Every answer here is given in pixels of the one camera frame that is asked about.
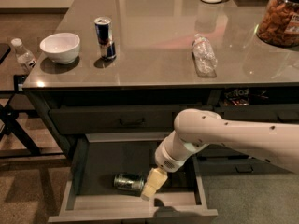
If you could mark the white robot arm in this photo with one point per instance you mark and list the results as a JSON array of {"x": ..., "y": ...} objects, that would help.
[{"x": 194, "y": 130}]

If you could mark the snack bags in drawer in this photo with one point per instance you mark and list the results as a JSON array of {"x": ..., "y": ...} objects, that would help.
[{"x": 238, "y": 97}]

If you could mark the clear plastic bottle on counter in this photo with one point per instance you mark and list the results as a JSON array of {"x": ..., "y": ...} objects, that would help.
[{"x": 204, "y": 58}]

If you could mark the small bottle with white cap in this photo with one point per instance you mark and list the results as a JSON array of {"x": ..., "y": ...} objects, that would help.
[{"x": 24, "y": 56}]

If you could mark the green soda can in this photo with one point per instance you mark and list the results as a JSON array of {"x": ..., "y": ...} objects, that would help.
[{"x": 130, "y": 182}]

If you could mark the top right drawer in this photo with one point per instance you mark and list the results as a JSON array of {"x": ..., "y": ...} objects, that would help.
[{"x": 279, "y": 113}]

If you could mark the blue silver energy drink can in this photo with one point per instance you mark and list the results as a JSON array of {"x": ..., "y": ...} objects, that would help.
[{"x": 103, "y": 28}]

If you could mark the open middle drawer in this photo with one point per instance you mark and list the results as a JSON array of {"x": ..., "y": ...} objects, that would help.
[{"x": 91, "y": 198}]

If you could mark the white ceramic bowl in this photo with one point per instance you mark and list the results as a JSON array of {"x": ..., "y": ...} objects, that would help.
[{"x": 61, "y": 48}]

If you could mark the grey kitchen counter cabinet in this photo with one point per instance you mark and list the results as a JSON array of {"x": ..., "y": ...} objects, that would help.
[{"x": 154, "y": 63}]

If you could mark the smartphone on side table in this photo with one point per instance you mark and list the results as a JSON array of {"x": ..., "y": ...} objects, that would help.
[{"x": 18, "y": 82}]

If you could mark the dark side table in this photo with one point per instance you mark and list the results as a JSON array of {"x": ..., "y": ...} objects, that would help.
[{"x": 17, "y": 103}]

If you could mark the clear jar of snacks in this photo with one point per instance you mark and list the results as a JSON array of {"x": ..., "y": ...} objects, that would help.
[{"x": 280, "y": 23}]

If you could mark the top left drawer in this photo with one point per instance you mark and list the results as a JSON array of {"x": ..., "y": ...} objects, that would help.
[{"x": 117, "y": 118}]

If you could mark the middle right drawer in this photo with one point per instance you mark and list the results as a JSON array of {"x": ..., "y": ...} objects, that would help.
[{"x": 214, "y": 150}]

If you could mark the bottom right drawer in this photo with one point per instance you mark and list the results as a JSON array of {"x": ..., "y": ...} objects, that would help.
[{"x": 238, "y": 167}]

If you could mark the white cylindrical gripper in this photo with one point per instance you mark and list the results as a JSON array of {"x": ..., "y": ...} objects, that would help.
[{"x": 167, "y": 161}]

